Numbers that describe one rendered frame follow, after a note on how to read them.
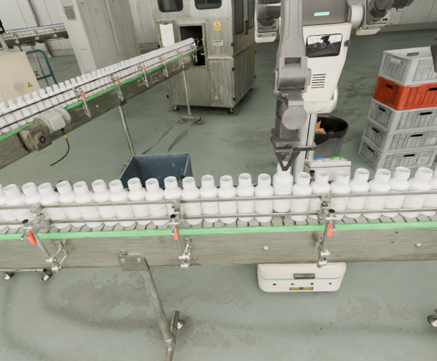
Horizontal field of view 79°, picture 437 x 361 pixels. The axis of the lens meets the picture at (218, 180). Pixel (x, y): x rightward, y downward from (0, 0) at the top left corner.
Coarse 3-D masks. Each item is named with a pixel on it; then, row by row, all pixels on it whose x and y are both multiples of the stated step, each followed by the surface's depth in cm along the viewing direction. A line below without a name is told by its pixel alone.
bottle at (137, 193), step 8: (128, 184) 83; (136, 184) 82; (136, 192) 83; (144, 192) 85; (136, 200) 84; (144, 200) 85; (136, 208) 86; (144, 208) 86; (136, 216) 88; (144, 216) 88; (144, 224) 90
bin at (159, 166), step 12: (144, 156) 143; (156, 156) 143; (168, 156) 143; (180, 156) 143; (132, 168) 140; (144, 168) 148; (156, 168) 148; (168, 168) 147; (180, 168) 147; (120, 180) 125; (144, 180) 152
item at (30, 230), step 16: (32, 208) 83; (176, 208) 82; (320, 208) 81; (32, 224) 81; (48, 224) 87; (176, 224) 77; (32, 240) 81; (176, 240) 80; (48, 256) 88; (64, 256) 95; (320, 256) 83
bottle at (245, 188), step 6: (246, 174) 82; (240, 180) 81; (246, 180) 80; (240, 186) 82; (246, 186) 81; (252, 186) 83; (240, 192) 82; (246, 192) 81; (252, 192) 82; (240, 204) 84; (246, 204) 83; (252, 204) 85; (240, 210) 86; (246, 210) 85; (252, 210) 86
